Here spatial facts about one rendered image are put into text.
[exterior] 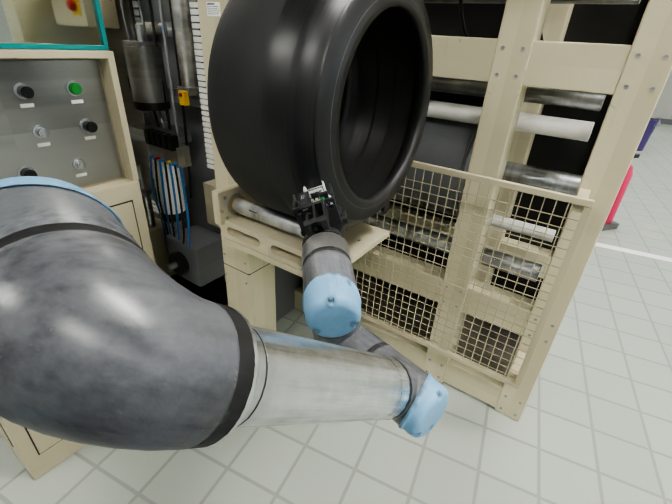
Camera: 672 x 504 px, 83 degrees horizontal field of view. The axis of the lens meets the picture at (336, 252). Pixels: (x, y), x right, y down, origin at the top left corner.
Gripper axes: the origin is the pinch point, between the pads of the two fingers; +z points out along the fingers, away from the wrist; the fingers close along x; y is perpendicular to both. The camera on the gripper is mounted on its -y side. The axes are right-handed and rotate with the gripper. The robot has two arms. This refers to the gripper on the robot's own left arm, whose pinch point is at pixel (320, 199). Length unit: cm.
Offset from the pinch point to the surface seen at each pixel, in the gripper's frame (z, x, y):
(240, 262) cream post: 35, 36, -34
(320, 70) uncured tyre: 3.0, -7.3, 22.5
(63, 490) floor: -7, 110, -71
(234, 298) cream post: 36, 45, -49
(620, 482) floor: -19, -70, -134
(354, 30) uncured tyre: 9.0, -15.1, 25.7
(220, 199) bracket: 26.6, 28.7, -5.7
